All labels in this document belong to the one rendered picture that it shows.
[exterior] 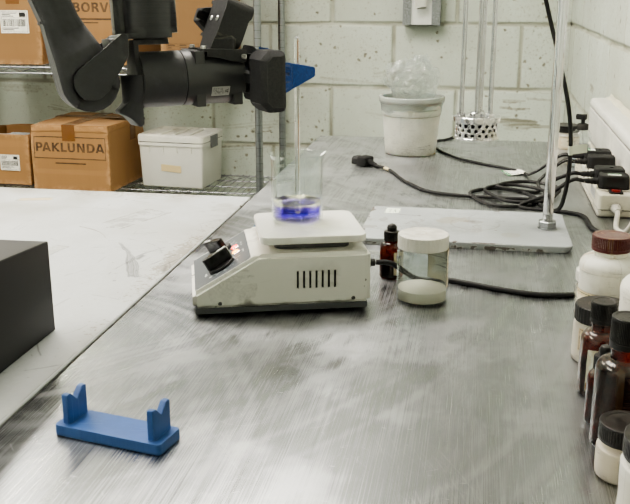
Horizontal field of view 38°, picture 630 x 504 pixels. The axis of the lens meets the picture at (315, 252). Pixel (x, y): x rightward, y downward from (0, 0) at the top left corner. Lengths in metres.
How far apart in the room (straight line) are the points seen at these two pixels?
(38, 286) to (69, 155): 2.35
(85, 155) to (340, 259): 2.33
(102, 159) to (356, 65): 0.97
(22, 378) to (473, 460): 0.43
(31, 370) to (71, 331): 0.10
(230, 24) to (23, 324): 0.37
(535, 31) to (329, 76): 0.74
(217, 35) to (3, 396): 0.42
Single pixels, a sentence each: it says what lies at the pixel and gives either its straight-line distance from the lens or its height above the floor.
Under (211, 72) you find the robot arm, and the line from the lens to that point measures 0.98.
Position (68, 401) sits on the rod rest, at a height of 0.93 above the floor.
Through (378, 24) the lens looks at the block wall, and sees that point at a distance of 3.41.
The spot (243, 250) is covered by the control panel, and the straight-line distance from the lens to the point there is 1.06.
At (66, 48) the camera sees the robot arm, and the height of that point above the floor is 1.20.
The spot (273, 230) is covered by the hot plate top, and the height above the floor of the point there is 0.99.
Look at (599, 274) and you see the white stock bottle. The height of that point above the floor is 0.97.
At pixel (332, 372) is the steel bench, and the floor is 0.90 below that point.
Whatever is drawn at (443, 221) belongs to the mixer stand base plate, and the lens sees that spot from 1.42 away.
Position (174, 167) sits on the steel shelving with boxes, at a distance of 3.30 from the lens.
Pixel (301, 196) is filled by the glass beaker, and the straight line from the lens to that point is 1.05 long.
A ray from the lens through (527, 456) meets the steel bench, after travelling 0.76.
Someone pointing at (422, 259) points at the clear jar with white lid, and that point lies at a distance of 1.05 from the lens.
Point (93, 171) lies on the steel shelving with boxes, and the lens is 3.30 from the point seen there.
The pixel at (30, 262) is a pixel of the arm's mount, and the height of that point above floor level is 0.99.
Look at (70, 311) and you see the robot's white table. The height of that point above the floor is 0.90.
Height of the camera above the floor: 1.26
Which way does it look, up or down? 16 degrees down
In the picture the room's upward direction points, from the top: straight up
